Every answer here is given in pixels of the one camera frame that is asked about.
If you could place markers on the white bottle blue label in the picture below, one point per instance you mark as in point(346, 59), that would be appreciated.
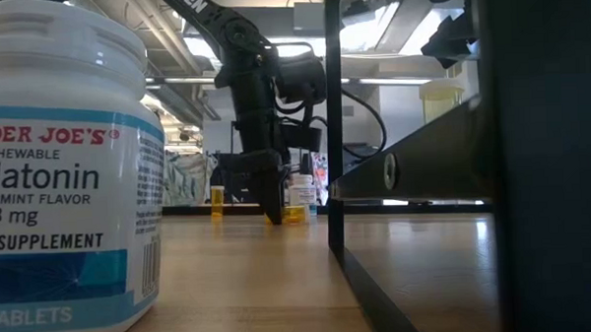
point(303, 190)

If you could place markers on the orange pill vial white cap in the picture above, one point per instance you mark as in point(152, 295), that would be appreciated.
point(217, 203)

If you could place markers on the white Trader Joe's melatonin bottle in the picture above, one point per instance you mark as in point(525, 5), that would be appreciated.
point(55, 194)

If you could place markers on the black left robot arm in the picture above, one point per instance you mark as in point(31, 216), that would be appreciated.
point(242, 64)

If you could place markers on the floral patterned panel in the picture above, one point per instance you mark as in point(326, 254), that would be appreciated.
point(320, 177)

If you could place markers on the linear ceiling light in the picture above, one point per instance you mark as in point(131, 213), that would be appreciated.
point(396, 80)

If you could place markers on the marble patterned cloth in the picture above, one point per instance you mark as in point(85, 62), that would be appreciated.
point(185, 180)

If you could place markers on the black ceiling spotlight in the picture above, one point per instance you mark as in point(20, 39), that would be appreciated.
point(184, 136)

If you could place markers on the black rig frame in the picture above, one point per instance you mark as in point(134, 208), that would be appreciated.
point(232, 136)

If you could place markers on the silver ventilation duct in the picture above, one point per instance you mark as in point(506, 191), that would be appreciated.
point(175, 98)

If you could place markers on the wooden shelf black frame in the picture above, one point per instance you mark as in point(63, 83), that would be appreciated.
point(423, 166)

